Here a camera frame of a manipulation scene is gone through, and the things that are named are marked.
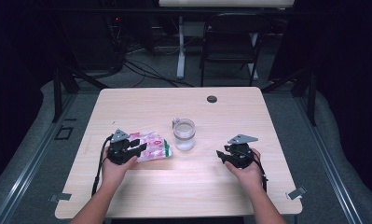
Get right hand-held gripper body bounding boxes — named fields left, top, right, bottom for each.
left=224, top=133, right=259, bottom=170

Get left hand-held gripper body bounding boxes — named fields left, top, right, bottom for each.
left=107, top=129, right=141, bottom=166

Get pink clear plastic packet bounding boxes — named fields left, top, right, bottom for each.
left=127, top=130, right=173, bottom=163

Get clear glass cup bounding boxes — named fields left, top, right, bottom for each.
left=172, top=117, right=197, bottom=152

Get person's left hand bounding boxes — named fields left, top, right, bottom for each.
left=101, top=147, right=139, bottom=188

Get person's right hand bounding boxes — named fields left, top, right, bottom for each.
left=225, top=148, right=264, bottom=190

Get grey tape piece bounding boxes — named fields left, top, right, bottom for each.
left=49, top=192, right=73, bottom=203
left=285, top=186, right=308, bottom=201

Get white desk leg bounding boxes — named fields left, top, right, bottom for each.
left=249, top=32, right=259, bottom=81
left=176, top=15, right=186, bottom=79

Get black metal stand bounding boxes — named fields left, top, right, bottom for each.
left=51, top=64, right=108, bottom=123
left=261, top=66, right=318, bottom=127

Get dark equipment box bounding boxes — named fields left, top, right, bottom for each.
left=77, top=12, right=126, bottom=74

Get black folding chair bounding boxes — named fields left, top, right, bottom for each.
left=200, top=12, right=270, bottom=88

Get white desk top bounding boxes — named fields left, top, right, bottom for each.
left=158, top=0, right=296, bottom=8

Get right hand-held gripper cable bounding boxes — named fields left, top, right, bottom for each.
left=252, top=157, right=269, bottom=193

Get hand-held gripper cable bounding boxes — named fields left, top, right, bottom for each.
left=90, top=134, right=113, bottom=198
left=252, top=157, right=269, bottom=193

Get left hand-held gripper cable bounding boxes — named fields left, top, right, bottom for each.
left=90, top=134, right=113, bottom=198

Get black floor cables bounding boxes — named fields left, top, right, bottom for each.
left=122, top=59, right=195, bottom=89

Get aluminium floor rail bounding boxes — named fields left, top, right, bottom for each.
left=0, top=92, right=77, bottom=224
left=294, top=92, right=365, bottom=224

